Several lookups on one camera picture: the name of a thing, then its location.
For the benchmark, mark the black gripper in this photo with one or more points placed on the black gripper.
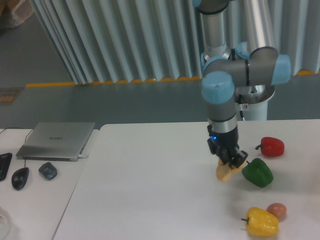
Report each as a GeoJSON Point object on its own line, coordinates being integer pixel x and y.
{"type": "Point", "coordinates": [225, 146]}

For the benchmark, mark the triangular bread slice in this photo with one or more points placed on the triangular bread slice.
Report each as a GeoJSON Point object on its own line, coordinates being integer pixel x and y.
{"type": "Point", "coordinates": [224, 172]}

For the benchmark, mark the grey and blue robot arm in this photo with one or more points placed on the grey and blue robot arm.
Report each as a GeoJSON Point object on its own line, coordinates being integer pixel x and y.
{"type": "Point", "coordinates": [224, 71]}

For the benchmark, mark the green bell pepper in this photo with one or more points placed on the green bell pepper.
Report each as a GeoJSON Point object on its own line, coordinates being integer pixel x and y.
{"type": "Point", "coordinates": [258, 173]}

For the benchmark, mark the red bell pepper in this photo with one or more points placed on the red bell pepper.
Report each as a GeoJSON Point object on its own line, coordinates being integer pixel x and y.
{"type": "Point", "coordinates": [271, 147]}

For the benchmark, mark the brown egg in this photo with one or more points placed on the brown egg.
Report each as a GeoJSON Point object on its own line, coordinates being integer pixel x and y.
{"type": "Point", "coordinates": [277, 209]}

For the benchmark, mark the yellow bell pepper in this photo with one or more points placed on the yellow bell pepper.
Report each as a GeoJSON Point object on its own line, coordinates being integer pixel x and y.
{"type": "Point", "coordinates": [261, 223]}

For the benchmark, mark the silver closed laptop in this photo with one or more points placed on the silver closed laptop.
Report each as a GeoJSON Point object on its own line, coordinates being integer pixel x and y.
{"type": "Point", "coordinates": [58, 141]}

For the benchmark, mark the white folding partition screen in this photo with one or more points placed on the white folding partition screen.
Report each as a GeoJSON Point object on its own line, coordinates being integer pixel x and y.
{"type": "Point", "coordinates": [129, 40]}

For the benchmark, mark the dark grey small controller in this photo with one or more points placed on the dark grey small controller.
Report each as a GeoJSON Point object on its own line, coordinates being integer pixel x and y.
{"type": "Point", "coordinates": [48, 171]}

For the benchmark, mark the black computer mouse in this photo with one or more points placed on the black computer mouse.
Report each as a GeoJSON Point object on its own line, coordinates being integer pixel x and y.
{"type": "Point", "coordinates": [20, 178]}

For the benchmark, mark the black keyboard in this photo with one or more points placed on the black keyboard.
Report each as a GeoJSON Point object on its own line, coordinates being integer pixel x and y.
{"type": "Point", "coordinates": [5, 161]}

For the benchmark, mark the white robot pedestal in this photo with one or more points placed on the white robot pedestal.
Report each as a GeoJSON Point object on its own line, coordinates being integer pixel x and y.
{"type": "Point", "coordinates": [251, 102]}

